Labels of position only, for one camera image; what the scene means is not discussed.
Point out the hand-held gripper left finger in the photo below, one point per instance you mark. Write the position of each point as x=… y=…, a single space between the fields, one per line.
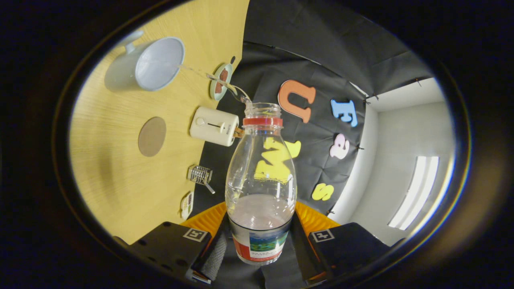
x=217 y=257

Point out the wooden table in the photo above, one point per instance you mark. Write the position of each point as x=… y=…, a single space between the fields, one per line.
x=112 y=168

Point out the light green plate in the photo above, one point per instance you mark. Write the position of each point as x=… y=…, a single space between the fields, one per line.
x=212 y=91

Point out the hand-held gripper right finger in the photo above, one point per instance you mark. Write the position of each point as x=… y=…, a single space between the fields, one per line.
x=306 y=257

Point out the white toaster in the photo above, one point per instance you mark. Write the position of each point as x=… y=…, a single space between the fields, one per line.
x=211 y=124

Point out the long ceiling light panel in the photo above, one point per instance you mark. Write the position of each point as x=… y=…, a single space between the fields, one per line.
x=417 y=188

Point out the brown food piece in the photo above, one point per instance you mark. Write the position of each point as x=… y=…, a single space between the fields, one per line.
x=224 y=75
x=219 y=87

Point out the small white dish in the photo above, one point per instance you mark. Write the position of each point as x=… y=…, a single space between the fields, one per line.
x=186 y=206

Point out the brown toast slice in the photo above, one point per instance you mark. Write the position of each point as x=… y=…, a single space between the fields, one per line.
x=239 y=132

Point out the round brown coaster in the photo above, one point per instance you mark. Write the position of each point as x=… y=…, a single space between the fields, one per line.
x=151 y=136

